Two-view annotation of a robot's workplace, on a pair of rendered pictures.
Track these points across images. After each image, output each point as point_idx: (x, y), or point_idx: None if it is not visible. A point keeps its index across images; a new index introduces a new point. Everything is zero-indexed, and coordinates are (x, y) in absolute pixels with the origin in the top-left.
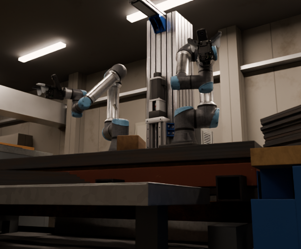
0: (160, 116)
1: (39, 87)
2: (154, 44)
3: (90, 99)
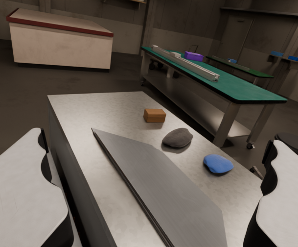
0: None
1: (270, 181)
2: None
3: None
